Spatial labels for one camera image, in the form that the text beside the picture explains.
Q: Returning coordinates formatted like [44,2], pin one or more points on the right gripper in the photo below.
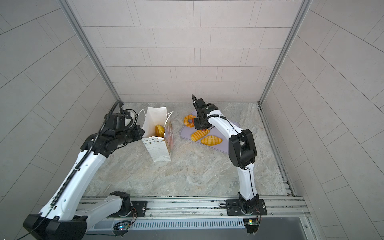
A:
[199,119]

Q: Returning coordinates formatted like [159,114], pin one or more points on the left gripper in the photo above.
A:
[137,132]

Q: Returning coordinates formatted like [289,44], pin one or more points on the lilac plastic tray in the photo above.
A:
[219,144]

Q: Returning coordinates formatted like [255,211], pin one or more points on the white cartoon paper bag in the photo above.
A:
[160,149]

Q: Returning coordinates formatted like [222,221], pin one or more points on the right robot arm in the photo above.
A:
[241,149]

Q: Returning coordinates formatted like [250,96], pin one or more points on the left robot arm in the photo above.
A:
[60,219]

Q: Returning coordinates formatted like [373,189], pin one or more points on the striped spiral fake bread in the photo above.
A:
[197,135]

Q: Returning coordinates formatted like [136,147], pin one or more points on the fake croissant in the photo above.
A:
[211,140]

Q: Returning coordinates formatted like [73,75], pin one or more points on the left circuit board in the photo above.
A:
[122,226]

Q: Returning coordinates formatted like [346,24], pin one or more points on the circuit board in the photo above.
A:
[251,225]
[122,226]

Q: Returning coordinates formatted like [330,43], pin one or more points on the right circuit board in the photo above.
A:
[251,225]

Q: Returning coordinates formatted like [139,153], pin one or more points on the ring shaped fake bread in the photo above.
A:
[189,121]

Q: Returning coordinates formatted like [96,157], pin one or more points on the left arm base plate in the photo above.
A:
[138,209]

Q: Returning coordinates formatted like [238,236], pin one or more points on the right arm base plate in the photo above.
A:
[234,209]

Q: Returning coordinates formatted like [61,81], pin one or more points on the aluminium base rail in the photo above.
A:
[158,208]

